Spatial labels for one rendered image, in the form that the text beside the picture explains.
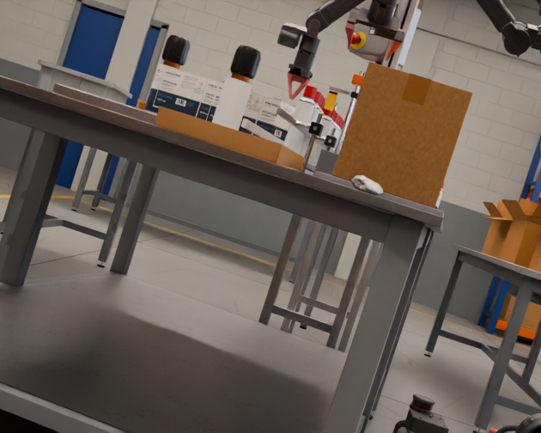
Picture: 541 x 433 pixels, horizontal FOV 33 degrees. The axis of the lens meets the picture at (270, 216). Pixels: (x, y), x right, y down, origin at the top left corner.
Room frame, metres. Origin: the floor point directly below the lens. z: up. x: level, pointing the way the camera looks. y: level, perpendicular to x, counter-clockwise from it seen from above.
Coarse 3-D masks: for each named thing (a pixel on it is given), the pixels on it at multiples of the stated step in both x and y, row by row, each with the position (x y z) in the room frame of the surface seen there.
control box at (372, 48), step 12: (396, 12) 2.91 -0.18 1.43; (420, 12) 2.96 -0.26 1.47; (360, 24) 3.01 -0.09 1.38; (360, 36) 2.99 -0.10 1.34; (372, 36) 2.96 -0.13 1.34; (408, 36) 2.95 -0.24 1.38; (360, 48) 2.98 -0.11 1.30; (372, 48) 2.95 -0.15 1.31; (384, 48) 2.91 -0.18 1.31; (408, 48) 2.96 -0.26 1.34; (372, 60) 3.05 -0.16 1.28
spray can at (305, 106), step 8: (312, 88) 2.54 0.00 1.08; (304, 96) 2.55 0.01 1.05; (312, 96) 2.55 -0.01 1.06; (296, 104) 2.56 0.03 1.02; (304, 104) 2.54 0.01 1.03; (312, 104) 2.54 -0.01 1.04; (296, 112) 2.54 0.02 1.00; (304, 112) 2.53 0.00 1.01; (312, 112) 2.55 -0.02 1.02; (304, 120) 2.54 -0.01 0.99; (288, 136) 2.55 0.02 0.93; (296, 136) 2.53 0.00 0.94; (304, 136) 2.55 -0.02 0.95; (288, 144) 2.54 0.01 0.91; (296, 144) 2.54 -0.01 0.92; (296, 152) 2.54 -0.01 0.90
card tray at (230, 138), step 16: (160, 112) 1.80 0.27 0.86; (176, 112) 1.79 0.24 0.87; (176, 128) 1.79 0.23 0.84; (192, 128) 1.79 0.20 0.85; (208, 128) 1.78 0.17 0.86; (224, 128) 1.77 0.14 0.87; (224, 144) 1.77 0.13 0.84; (240, 144) 1.77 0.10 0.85; (256, 144) 1.76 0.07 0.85; (272, 144) 1.76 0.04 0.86; (272, 160) 1.75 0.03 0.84; (288, 160) 1.86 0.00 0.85; (304, 160) 2.04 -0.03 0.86
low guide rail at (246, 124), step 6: (246, 120) 2.10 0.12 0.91; (246, 126) 2.11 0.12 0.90; (252, 126) 2.16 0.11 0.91; (258, 126) 2.22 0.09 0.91; (252, 132) 2.21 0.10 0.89; (258, 132) 2.24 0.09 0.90; (264, 132) 2.30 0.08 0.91; (264, 138) 2.33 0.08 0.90; (270, 138) 2.39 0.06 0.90; (276, 138) 2.45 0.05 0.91
